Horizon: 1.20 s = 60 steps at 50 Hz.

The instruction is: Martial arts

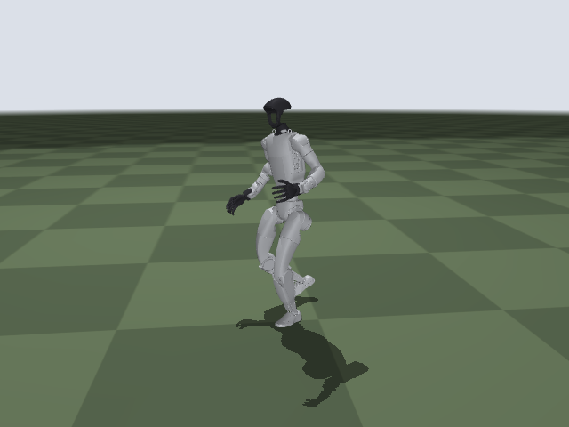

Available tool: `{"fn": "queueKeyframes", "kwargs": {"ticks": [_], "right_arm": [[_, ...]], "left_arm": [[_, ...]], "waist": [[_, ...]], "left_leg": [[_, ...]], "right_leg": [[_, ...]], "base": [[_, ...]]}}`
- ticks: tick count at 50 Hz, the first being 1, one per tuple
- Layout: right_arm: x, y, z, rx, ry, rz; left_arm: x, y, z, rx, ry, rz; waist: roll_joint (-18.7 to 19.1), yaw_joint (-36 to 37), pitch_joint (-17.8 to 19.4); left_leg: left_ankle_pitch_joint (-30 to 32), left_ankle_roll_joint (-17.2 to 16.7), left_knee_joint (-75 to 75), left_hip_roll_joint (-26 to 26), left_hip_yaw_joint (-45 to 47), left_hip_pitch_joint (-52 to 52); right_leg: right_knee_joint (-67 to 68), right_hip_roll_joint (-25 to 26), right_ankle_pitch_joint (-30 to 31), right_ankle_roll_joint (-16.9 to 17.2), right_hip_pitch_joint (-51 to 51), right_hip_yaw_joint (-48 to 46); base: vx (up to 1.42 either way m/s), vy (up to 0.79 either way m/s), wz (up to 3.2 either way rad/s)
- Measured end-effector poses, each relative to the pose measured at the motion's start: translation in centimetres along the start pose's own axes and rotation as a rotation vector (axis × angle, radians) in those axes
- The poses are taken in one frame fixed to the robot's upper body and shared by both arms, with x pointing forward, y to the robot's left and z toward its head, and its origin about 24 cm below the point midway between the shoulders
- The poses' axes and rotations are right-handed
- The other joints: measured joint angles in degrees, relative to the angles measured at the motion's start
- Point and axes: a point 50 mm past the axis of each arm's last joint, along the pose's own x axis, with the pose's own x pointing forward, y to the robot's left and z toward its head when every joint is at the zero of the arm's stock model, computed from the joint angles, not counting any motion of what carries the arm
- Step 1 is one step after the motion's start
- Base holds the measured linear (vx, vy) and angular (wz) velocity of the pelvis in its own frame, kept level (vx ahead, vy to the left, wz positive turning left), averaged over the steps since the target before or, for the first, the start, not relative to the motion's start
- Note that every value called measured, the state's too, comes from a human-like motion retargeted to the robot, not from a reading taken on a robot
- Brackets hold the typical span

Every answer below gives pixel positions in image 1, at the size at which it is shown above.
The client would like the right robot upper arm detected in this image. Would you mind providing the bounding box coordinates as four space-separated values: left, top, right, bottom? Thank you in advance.
260 137 273 176

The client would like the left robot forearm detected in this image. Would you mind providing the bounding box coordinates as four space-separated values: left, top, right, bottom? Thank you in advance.
298 166 325 194

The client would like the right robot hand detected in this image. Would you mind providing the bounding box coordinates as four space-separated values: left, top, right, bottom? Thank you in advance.
226 189 252 215

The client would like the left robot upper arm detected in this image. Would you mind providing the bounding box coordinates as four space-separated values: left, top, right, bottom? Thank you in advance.
289 134 324 174

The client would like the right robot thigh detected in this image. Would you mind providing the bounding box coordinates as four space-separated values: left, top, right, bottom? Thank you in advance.
256 206 285 270

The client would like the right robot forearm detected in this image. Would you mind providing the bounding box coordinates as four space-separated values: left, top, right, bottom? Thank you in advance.
247 169 270 199

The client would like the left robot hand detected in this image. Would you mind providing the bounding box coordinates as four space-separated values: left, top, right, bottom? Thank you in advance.
272 180 300 203

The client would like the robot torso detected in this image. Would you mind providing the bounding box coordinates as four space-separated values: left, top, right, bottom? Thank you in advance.
266 129 306 221

